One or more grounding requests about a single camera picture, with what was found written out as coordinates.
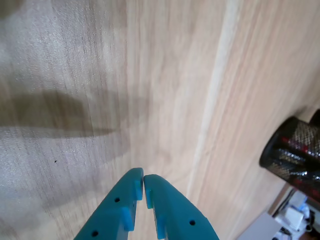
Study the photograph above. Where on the white plastic box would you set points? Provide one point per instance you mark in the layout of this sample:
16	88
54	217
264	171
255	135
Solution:
292	218

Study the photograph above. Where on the red retractable pen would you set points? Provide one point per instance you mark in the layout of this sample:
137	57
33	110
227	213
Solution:
286	140

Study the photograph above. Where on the black round object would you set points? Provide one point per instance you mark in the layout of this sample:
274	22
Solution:
315	116

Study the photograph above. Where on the black mesh pen holder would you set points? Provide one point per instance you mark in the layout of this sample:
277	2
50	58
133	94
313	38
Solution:
275	155

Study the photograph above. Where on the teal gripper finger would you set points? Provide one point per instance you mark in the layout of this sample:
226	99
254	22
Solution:
112	215
175	215

